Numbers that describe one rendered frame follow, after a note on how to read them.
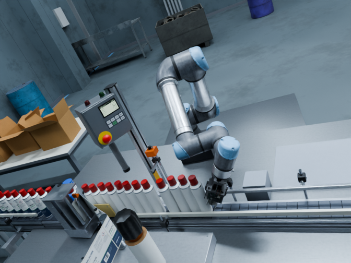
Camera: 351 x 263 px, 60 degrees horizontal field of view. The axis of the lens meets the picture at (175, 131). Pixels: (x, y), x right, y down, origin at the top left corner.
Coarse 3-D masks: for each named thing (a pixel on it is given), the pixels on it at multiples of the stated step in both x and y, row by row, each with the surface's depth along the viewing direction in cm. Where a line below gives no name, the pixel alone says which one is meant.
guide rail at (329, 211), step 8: (144, 216) 142; (152, 216) 140; (176, 216) 135; (184, 216) 133; (192, 216) 131; (200, 216) 129; (208, 216) 128; (216, 216) 126; (224, 216) 124; (232, 216) 123
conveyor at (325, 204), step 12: (228, 204) 132; (240, 204) 129; (252, 204) 126; (264, 204) 124; (276, 204) 122; (288, 204) 119; (300, 204) 117; (312, 204) 115; (324, 204) 113; (336, 204) 111; (348, 204) 109; (240, 216) 123; (252, 216) 121; (264, 216) 119; (276, 216) 117; (288, 216) 115; (300, 216) 113; (312, 216) 111; (324, 216) 109; (336, 216) 107; (348, 216) 105
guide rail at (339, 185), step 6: (288, 186) 116; (294, 186) 115; (300, 186) 114; (306, 186) 113; (312, 186) 111; (318, 186) 110; (324, 186) 109; (330, 186) 109; (336, 186) 108; (342, 186) 107; (348, 186) 106; (228, 192) 126; (234, 192) 125; (240, 192) 124; (246, 192) 123; (252, 192) 122; (258, 192) 121
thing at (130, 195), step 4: (124, 184) 138; (128, 184) 138; (124, 188) 139; (128, 188) 139; (132, 188) 140; (124, 192) 140; (128, 192) 139; (132, 192) 139; (128, 196) 140; (132, 196) 140; (132, 200) 141; (136, 200) 141; (132, 204) 143; (136, 204) 142; (140, 204) 143; (136, 208) 143; (140, 208) 143; (140, 212) 144; (144, 212) 145
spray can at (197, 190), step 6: (192, 180) 122; (192, 186) 124; (198, 186) 123; (192, 192) 125; (198, 192) 124; (204, 192) 126; (198, 198) 126; (204, 198) 126; (198, 204) 128; (204, 204) 127; (204, 210) 129; (210, 210) 130
